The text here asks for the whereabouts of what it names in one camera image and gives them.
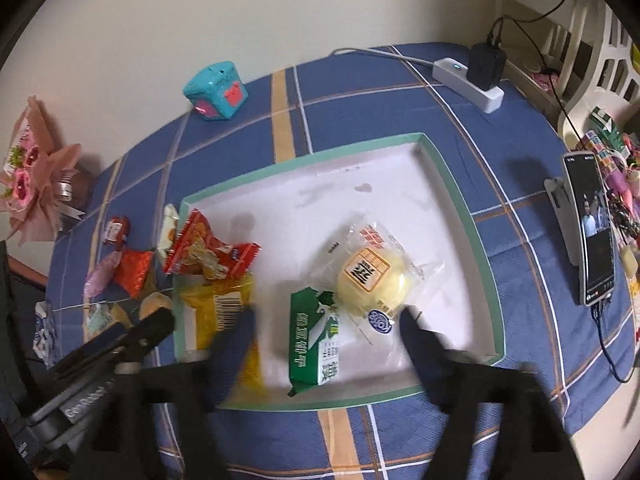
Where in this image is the teal cube box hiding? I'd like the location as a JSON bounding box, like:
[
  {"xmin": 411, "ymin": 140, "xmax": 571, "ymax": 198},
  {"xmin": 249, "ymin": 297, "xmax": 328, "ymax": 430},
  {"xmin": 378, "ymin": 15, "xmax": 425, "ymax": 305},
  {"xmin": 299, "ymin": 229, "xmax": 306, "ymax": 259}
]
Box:
[{"xmin": 182, "ymin": 61, "xmax": 248, "ymax": 122}]

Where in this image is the blue white tissue pack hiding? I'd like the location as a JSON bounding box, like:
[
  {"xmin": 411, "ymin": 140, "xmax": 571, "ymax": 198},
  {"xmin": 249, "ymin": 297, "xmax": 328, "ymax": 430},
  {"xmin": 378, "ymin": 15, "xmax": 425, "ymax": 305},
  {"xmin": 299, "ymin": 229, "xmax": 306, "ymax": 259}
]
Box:
[{"xmin": 32, "ymin": 301, "xmax": 58, "ymax": 368}]

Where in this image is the pink paper flower bouquet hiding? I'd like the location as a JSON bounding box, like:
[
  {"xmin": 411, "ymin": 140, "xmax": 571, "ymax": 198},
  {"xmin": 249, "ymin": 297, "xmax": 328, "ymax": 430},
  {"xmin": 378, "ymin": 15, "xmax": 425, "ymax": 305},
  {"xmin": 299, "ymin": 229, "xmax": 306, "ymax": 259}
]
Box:
[{"xmin": 1, "ymin": 96, "xmax": 82, "ymax": 245}]

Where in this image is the yellow orange snack bag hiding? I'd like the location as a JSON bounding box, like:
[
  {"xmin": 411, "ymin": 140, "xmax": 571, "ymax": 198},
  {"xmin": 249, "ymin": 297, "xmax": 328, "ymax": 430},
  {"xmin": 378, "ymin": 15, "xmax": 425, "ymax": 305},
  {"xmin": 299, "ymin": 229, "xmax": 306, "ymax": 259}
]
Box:
[{"xmin": 180, "ymin": 272, "xmax": 265, "ymax": 396}]

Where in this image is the blue plaid tablecloth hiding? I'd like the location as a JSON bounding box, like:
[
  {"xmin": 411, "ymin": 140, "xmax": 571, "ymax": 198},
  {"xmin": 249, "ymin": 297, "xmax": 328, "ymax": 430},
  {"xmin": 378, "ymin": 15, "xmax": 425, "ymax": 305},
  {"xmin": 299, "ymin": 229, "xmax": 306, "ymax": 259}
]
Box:
[{"xmin": 46, "ymin": 54, "xmax": 627, "ymax": 479}]

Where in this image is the black power adapter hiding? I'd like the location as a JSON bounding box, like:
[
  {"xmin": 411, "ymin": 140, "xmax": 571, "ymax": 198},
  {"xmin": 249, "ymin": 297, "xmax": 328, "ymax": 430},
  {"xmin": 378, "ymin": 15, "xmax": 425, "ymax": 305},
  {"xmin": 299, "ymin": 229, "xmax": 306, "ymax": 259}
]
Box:
[{"xmin": 466, "ymin": 42, "xmax": 506, "ymax": 91}]

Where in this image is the pink purple snack packet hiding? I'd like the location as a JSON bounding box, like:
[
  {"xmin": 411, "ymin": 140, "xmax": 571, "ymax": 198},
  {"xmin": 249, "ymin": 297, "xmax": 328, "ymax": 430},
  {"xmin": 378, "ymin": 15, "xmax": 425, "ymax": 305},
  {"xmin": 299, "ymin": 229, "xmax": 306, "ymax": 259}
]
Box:
[{"xmin": 84, "ymin": 250, "xmax": 122, "ymax": 299}]

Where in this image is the dark red small snack packet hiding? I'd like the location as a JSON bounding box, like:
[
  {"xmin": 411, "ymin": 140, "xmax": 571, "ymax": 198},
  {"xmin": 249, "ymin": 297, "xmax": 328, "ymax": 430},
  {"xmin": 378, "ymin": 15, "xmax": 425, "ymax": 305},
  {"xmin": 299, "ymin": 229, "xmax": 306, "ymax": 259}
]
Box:
[{"xmin": 102, "ymin": 216, "xmax": 130, "ymax": 250}]

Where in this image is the red popcorn snack bag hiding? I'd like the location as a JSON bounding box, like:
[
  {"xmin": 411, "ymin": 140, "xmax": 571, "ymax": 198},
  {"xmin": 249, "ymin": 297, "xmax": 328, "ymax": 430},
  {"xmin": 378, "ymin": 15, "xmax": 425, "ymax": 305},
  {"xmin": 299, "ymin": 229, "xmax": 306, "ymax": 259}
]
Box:
[{"xmin": 163, "ymin": 209, "xmax": 262, "ymax": 281}]

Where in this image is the green white snack packet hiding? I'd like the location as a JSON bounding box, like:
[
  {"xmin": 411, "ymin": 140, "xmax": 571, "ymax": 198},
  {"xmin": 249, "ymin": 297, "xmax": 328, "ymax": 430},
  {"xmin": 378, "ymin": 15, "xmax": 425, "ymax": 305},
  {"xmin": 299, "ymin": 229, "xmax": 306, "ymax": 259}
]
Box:
[{"xmin": 288, "ymin": 287, "xmax": 340, "ymax": 396}]

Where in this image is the white tray with teal rim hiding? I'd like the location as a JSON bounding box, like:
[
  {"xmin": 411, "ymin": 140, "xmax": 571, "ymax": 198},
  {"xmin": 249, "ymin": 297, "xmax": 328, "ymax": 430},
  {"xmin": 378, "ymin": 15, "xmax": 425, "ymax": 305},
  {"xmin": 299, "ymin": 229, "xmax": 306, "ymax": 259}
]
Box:
[{"xmin": 179, "ymin": 133, "xmax": 506, "ymax": 412}]

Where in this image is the red orange patterned snack bar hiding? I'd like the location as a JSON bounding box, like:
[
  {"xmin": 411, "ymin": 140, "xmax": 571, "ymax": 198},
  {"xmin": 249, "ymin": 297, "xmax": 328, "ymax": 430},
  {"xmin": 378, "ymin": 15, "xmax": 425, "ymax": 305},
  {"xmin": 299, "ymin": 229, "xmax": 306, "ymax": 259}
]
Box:
[{"xmin": 113, "ymin": 248, "xmax": 153, "ymax": 298}]

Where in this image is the smartphone on stand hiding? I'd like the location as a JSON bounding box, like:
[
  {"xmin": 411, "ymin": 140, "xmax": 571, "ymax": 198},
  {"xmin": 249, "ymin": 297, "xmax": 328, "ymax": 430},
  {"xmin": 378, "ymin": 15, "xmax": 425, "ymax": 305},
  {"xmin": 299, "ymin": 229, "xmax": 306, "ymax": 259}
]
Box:
[{"xmin": 562, "ymin": 152, "xmax": 615, "ymax": 307}]

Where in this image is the yellow pudding cup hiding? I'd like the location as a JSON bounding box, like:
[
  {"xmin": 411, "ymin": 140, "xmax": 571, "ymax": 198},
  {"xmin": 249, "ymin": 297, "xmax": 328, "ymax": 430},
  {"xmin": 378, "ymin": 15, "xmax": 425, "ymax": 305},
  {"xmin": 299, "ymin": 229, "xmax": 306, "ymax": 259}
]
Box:
[{"xmin": 139, "ymin": 292, "xmax": 172, "ymax": 320}]

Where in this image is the white phone stand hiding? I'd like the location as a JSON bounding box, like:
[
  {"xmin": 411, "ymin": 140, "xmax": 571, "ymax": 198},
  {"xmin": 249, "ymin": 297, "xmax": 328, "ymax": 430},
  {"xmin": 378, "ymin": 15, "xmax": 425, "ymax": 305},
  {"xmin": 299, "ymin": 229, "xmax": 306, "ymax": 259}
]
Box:
[{"xmin": 544, "ymin": 177, "xmax": 582, "ymax": 268}]

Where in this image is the white chair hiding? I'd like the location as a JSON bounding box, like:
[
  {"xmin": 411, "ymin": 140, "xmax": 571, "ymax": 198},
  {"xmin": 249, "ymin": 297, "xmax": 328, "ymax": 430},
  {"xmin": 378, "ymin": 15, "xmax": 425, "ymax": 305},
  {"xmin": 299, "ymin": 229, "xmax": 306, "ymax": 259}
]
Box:
[{"xmin": 495, "ymin": 0, "xmax": 639, "ymax": 148}]

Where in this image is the grey white snack packet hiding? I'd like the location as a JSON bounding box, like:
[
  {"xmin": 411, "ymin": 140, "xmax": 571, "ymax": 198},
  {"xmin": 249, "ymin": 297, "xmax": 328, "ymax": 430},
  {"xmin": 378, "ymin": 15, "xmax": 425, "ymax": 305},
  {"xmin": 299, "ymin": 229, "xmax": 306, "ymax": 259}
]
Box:
[{"xmin": 156, "ymin": 204, "xmax": 179, "ymax": 264}]

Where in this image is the white power strip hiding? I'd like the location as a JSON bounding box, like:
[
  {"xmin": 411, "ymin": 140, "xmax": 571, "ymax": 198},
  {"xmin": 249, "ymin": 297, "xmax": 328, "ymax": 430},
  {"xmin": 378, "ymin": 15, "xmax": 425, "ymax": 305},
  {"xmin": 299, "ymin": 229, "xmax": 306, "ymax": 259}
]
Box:
[{"xmin": 432, "ymin": 58, "xmax": 504, "ymax": 114}]

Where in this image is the black cable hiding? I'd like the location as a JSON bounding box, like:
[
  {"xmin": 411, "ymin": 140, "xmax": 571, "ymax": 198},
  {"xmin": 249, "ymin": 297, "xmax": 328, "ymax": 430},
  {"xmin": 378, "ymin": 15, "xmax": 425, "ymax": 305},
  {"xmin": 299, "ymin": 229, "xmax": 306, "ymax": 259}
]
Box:
[{"xmin": 487, "ymin": 0, "xmax": 584, "ymax": 151}]

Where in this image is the yellow bun in clear wrapper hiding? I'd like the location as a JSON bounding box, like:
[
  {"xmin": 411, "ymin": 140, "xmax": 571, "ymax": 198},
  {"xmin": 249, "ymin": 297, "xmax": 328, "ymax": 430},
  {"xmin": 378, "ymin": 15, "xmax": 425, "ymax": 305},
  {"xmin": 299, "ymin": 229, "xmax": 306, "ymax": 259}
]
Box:
[{"xmin": 314, "ymin": 214, "xmax": 446, "ymax": 344}]

